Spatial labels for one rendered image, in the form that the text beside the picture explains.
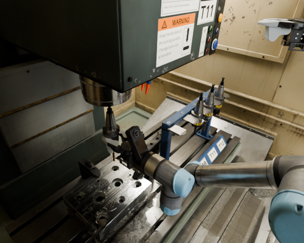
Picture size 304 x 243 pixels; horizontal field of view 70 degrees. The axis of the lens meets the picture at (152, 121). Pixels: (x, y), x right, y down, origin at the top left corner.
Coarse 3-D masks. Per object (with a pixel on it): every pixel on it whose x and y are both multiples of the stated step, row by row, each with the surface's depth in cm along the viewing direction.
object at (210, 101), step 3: (210, 93) 102; (213, 93) 102; (207, 96) 104; (210, 96) 102; (213, 96) 102; (207, 99) 104; (210, 99) 103; (213, 99) 103; (207, 102) 104; (210, 102) 103; (213, 102) 104; (207, 105) 105; (210, 105) 104; (213, 105) 105
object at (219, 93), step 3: (219, 84) 110; (219, 87) 110; (222, 87) 109; (219, 90) 110; (222, 90) 110; (216, 93) 112; (219, 93) 111; (222, 93) 111; (216, 96) 112; (219, 96) 111; (222, 96) 112
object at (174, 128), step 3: (171, 126) 90; (174, 126) 91; (177, 126) 91; (168, 129) 89; (171, 129) 89; (174, 129) 89; (177, 129) 89; (180, 129) 89; (183, 129) 89; (171, 132) 88; (174, 132) 87; (177, 132) 87; (180, 132) 87; (183, 132) 88; (180, 135) 86
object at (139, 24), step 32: (0, 0) 64; (32, 0) 53; (64, 0) 45; (96, 0) 39; (128, 0) 38; (160, 0) 44; (0, 32) 75; (32, 32) 60; (64, 32) 50; (96, 32) 43; (128, 32) 40; (64, 64) 56; (96, 64) 47; (128, 64) 44
